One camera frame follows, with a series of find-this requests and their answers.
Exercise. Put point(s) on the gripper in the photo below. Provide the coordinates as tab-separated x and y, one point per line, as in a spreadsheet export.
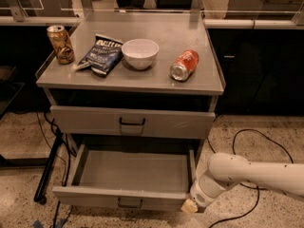
200	196

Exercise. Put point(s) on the grey drawer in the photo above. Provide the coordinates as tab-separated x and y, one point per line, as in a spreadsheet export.
105	177
133	122

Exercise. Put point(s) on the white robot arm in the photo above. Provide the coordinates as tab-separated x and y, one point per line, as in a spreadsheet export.
225	171

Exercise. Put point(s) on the grey drawer cabinet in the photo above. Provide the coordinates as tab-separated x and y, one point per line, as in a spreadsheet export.
166	85

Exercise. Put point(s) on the grey top drawer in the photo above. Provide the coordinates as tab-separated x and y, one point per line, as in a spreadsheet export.
133	122

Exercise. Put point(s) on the orange soda can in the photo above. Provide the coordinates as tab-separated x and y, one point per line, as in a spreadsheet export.
184	65

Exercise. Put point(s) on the white bowl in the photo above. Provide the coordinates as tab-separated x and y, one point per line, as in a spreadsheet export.
140	53

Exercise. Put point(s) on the blue potato chip bag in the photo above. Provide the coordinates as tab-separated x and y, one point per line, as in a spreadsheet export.
104	55

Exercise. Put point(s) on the crushed gold soda can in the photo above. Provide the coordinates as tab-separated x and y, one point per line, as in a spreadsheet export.
61	44

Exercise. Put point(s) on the black table leg frame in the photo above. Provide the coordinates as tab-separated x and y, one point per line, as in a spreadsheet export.
46	163

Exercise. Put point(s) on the white horizontal rail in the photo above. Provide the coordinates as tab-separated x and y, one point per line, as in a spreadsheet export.
210	23

